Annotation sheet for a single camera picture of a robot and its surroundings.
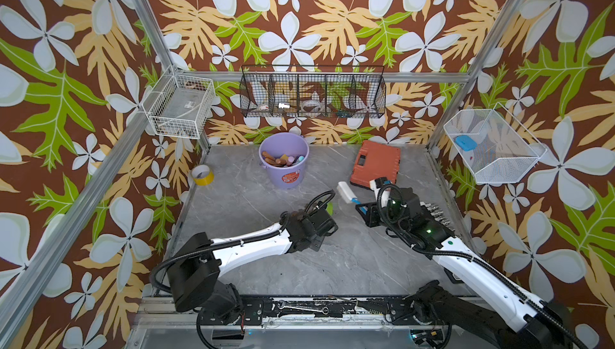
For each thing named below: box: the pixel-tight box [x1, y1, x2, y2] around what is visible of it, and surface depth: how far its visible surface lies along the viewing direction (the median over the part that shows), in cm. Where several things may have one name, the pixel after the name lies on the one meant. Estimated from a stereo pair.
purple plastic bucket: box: [258, 132, 310, 189], surface depth 100 cm
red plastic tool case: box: [349, 140, 402, 190], surface depth 113 cm
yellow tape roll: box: [191, 164, 215, 186], surface depth 110 cm
